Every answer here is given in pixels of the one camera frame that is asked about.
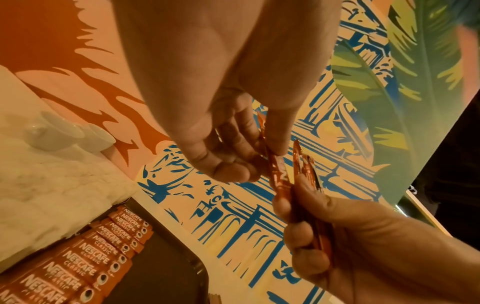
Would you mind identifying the person's left hand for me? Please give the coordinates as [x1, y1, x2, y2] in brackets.
[110, 0, 345, 184]

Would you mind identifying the person's right hand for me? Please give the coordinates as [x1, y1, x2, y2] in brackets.
[271, 174, 480, 304]

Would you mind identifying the dark brown tray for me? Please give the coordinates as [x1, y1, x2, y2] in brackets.
[96, 198, 212, 304]

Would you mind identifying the row of tea bags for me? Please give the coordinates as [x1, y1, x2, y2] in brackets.
[0, 64, 142, 275]

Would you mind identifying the row of red Nescafe sachets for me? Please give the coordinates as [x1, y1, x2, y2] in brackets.
[0, 204, 156, 304]

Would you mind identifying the small white cup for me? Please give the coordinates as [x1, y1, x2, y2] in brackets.
[74, 123, 118, 153]
[25, 110, 86, 153]

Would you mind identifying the wooden shelf frame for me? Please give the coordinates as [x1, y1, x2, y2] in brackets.
[394, 186, 453, 238]

